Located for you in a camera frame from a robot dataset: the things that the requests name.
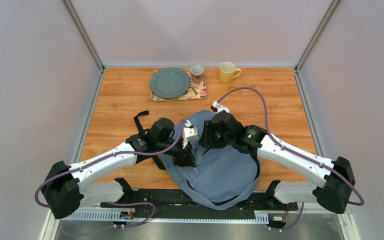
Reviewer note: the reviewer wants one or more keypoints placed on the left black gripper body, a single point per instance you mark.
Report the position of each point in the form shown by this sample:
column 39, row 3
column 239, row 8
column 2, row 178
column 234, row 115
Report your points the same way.
column 178, row 149

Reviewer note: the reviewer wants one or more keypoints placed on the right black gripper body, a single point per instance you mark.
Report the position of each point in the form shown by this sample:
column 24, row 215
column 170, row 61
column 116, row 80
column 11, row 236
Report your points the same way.
column 218, row 141

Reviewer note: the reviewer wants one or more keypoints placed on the blue-grey fabric backpack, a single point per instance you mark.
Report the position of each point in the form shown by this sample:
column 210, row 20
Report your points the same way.
column 222, row 177

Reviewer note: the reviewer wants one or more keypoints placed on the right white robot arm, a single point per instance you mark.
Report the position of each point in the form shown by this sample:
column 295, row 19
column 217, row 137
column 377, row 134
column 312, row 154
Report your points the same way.
column 330, row 182

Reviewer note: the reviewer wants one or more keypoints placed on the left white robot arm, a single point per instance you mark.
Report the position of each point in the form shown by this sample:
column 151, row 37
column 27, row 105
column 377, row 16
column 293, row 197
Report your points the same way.
column 68, row 187

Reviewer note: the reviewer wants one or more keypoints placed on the floral serving tray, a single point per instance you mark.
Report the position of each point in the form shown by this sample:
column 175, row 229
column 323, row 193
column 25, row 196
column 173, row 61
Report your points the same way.
column 194, row 92

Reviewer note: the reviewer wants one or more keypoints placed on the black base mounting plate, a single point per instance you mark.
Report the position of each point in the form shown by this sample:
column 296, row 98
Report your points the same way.
column 175, row 204

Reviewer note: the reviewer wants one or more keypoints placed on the yellow ceramic mug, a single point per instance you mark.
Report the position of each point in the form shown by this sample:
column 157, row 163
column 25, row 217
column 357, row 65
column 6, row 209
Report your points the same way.
column 228, row 72

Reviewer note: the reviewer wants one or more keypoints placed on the pink patterned mug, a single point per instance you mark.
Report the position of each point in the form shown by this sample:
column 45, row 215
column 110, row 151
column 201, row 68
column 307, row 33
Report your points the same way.
column 197, row 73

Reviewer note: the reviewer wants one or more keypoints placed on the green ceramic plate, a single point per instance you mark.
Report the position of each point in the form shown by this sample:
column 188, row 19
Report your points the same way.
column 169, row 82

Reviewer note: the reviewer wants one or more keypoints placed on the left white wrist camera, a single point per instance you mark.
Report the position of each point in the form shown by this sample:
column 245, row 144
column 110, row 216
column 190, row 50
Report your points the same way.
column 189, row 134

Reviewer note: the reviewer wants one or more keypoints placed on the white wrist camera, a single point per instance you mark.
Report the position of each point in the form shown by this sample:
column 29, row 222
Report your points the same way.
column 217, row 107
column 189, row 134

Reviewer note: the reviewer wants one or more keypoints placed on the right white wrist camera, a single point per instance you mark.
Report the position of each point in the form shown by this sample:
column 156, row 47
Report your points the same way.
column 217, row 107

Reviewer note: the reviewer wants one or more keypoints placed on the aluminium front frame rail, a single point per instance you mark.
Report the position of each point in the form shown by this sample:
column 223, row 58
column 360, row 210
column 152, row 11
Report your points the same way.
column 141, row 206

